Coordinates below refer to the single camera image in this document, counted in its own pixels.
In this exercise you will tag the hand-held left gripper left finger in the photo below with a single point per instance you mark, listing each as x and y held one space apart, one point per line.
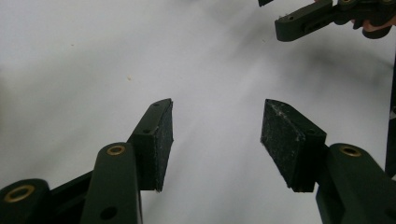
152 149

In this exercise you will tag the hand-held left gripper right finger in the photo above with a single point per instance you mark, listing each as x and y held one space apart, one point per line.
289 146

